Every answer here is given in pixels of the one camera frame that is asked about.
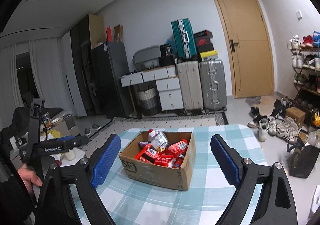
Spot small cardboard box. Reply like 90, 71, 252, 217
285, 107, 306, 125

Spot black tote bag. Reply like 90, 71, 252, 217
286, 137, 320, 179

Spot red black-striped snack packet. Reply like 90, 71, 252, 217
134, 144, 160, 161
167, 139, 188, 158

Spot black printed bag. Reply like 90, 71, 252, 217
160, 43, 173, 57

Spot white curtains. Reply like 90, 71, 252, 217
0, 37, 73, 120

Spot wooden shoe rack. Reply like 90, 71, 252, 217
290, 31, 320, 125

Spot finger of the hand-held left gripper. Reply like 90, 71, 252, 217
66, 135, 90, 152

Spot person's left forearm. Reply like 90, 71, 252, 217
0, 177, 35, 225

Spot woven laundry basket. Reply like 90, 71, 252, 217
137, 85, 162, 116

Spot white drawer desk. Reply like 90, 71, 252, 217
120, 67, 184, 111

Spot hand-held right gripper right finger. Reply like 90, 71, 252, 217
210, 134, 299, 225

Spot yellow plastic bag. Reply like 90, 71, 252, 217
40, 128, 62, 141

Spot white suitcase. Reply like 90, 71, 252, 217
177, 61, 203, 115

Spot person's left hand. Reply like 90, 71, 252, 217
17, 167, 43, 195

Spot tall dark cabinet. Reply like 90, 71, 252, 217
70, 14, 104, 116

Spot plain black shoe box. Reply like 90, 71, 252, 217
197, 43, 214, 52

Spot black orange shoe box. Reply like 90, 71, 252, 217
194, 30, 213, 40

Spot grey oval tub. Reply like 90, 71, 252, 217
132, 45, 162, 70

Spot wooden door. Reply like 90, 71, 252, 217
209, 0, 275, 99

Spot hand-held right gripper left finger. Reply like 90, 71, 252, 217
36, 133, 122, 225

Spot brown flat paper bag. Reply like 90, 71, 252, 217
114, 24, 123, 43

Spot teal suitcase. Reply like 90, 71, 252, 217
171, 18, 198, 60

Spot dark refrigerator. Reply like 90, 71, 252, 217
90, 41, 130, 118

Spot grey door mat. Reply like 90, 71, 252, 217
245, 96, 275, 107

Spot white tumbler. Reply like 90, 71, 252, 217
64, 148, 77, 161

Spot black storage box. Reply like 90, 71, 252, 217
158, 56, 177, 67

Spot rows of assorted shoes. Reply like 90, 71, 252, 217
289, 31, 320, 95

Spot silver suitcase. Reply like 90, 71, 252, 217
199, 59, 227, 113

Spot silver orange snack packet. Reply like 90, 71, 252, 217
147, 129, 170, 153

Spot group of loose shoes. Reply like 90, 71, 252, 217
247, 97, 310, 143

